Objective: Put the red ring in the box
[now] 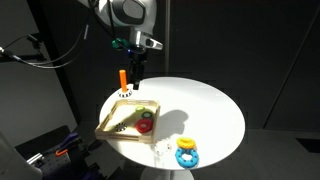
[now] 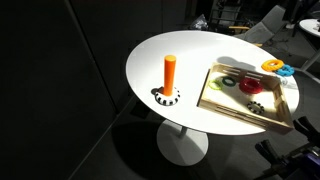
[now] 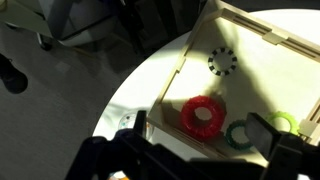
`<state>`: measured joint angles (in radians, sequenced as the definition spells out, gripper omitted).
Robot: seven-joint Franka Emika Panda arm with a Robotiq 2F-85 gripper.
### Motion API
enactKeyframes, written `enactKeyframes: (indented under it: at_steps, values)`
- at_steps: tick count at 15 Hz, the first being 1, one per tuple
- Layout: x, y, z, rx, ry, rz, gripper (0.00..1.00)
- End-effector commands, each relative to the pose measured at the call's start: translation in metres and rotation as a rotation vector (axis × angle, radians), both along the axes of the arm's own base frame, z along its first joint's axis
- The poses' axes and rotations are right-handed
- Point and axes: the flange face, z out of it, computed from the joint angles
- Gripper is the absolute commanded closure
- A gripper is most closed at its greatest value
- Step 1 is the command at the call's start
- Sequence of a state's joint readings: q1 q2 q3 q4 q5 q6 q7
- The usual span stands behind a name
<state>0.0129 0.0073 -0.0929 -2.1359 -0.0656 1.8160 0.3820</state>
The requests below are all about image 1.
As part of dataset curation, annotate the purple clamp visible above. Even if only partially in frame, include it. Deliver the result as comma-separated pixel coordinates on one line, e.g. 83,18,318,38
59,131,81,151

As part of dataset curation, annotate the blue rubber ring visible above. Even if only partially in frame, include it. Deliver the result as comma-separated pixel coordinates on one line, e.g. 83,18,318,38
174,146,200,169

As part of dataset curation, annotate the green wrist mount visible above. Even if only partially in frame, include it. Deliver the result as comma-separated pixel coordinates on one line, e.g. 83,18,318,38
111,37,130,51

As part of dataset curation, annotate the white table pedestal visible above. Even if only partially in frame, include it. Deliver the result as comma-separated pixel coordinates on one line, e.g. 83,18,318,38
139,166,195,180

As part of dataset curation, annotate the red rubber ring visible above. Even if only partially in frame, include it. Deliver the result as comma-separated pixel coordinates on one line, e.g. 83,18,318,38
134,118,155,134

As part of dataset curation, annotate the orange rubber ring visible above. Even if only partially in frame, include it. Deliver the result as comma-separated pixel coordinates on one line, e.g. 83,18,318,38
176,137,197,150

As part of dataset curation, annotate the small black white striped ring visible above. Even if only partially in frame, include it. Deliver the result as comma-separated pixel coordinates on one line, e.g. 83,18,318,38
114,122,128,132

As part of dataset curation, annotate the black white striped peg base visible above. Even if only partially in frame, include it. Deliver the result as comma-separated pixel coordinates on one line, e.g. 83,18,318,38
117,87,133,99

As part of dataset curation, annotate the dark green ring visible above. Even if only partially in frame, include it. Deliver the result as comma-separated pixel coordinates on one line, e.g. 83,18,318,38
141,110,154,120

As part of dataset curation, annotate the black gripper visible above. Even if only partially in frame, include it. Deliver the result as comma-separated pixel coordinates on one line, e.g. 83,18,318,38
128,48,148,91

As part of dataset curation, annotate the orange cylindrical peg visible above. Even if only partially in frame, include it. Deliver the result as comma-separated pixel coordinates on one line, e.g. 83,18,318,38
119,69,129,93

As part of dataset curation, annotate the black cable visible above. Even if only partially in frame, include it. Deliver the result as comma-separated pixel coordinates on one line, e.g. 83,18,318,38
0,19,92,70

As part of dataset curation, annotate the silver metal bar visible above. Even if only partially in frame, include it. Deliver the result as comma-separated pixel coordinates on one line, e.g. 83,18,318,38
26,152,44,166

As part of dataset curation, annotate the orange hook handle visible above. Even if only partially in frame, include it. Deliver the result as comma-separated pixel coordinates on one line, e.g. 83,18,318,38
54,148,69,157

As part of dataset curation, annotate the clear transparent ring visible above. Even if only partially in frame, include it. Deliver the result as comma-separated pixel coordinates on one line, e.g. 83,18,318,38
153,140,173,157

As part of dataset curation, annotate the wooden slatted tray box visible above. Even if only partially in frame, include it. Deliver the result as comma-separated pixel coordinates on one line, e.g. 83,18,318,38
94,98,161,145

